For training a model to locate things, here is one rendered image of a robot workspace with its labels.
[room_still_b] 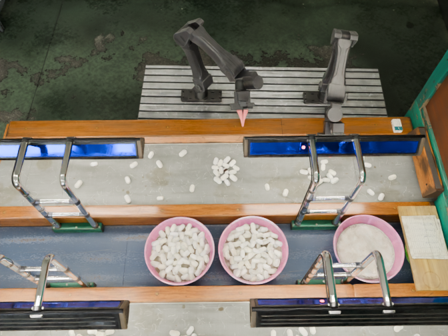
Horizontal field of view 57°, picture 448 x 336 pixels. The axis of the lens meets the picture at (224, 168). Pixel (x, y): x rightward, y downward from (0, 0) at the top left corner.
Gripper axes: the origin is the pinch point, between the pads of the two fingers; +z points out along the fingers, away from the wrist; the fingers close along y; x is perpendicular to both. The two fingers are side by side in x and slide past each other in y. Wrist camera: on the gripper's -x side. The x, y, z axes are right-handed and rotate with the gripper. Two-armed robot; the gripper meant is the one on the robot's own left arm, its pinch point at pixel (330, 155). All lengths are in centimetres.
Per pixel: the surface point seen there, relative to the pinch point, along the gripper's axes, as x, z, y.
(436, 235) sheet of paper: -19, 28, 37
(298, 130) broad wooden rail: 14.4, -8.9, -10.8
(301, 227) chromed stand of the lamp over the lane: -9.5, 27.6, -13.1
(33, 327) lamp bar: -64, 37, -98
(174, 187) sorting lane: 0, 13, -65
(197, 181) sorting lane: 1, 11, -55
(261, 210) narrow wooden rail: -10.1, 20.3, -29.1
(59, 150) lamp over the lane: -28, -7, -100
